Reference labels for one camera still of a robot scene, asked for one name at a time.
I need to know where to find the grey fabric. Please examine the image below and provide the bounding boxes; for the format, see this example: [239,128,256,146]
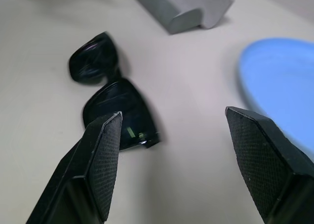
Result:
[128,0,235,35]

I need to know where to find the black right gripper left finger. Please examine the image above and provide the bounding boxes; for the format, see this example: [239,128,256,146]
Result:
[26,111,123,224]

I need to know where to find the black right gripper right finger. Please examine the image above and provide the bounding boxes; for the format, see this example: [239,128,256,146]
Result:
[225,106,314,224]

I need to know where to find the light blue plate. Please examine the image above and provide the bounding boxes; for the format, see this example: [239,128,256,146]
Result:
[235,37,314,159]

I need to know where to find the black sunglasses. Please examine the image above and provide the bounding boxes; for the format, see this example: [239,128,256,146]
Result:
[68,32,161,151]

